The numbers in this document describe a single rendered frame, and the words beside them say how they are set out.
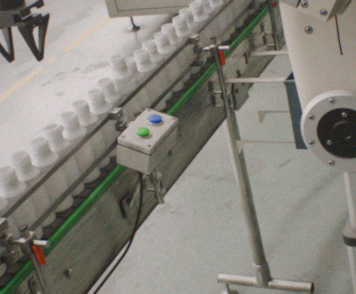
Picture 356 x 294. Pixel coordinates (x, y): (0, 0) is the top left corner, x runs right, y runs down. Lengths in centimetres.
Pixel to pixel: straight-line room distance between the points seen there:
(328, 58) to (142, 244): 219
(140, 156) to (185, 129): 46
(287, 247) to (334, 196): 39
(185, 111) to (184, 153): 11
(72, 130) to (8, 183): 23
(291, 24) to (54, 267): 70
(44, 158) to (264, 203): 190
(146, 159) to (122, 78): 30
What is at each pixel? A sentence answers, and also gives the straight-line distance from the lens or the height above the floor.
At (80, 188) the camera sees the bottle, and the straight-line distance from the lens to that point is 166.
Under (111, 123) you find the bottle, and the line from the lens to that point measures 175.
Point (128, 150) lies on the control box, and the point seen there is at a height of 109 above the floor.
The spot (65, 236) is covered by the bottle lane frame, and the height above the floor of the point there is 98.
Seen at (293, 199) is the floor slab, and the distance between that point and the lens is 335.
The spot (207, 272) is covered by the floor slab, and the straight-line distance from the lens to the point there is 302.
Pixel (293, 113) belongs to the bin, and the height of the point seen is 85.
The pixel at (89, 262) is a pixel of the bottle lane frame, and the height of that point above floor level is 88.
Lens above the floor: 178
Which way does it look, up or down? 26 degrees down
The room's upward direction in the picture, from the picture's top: 14 degrees counter-clockwise
